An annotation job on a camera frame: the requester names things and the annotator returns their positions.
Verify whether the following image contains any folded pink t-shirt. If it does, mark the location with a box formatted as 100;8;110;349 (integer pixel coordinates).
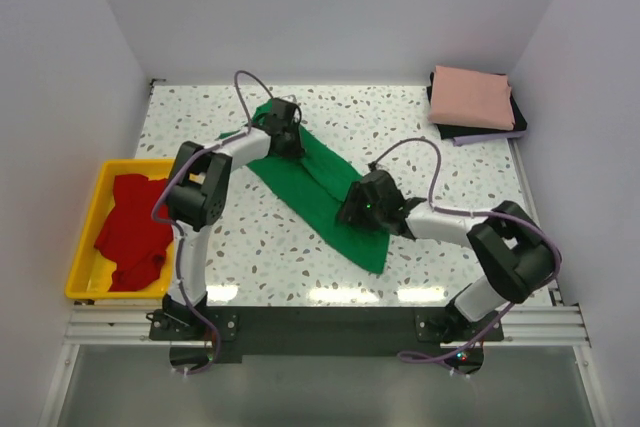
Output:
428;65;515;131

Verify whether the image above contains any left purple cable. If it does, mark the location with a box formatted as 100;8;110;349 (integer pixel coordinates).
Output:
150;69;301;375

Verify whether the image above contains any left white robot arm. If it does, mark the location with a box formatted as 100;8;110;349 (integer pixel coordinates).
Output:
152;98;304;339

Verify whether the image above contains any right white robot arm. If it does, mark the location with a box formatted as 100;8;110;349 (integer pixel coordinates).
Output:
337;170;560;342

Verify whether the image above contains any red t-shirt in bin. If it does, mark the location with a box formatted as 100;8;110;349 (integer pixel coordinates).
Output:
94;174;173;292

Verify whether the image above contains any green t-shirt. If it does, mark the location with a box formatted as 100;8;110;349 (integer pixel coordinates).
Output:
248;127;390;275

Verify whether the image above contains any folded lavender t-shirt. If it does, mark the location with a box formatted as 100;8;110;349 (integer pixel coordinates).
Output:
452;131;526;147

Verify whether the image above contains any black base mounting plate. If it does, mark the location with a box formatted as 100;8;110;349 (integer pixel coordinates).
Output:
146;306;504;367

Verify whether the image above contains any yellow plastic bin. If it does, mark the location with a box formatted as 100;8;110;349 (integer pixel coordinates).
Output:
65;159;174;301

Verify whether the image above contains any purple cable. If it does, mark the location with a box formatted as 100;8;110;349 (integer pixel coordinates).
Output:
150;69;301;375
368;137;564;366

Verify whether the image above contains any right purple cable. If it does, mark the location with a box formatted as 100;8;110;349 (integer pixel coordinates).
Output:
368;137;564;366

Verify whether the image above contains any folded black t-shirt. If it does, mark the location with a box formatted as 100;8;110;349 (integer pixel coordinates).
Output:
427;69;528;139

